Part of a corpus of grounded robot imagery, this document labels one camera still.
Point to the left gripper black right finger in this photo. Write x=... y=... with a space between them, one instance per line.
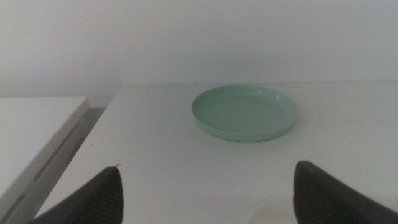
x=320 y=199

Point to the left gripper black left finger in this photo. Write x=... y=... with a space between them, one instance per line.
x=99 y=199

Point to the white shallow bowl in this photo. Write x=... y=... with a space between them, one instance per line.
x=273 y=213

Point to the pale green shallow bowl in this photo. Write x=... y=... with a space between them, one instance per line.
x=242 y=113

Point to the white side table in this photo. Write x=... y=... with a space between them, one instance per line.
x=28 y=130

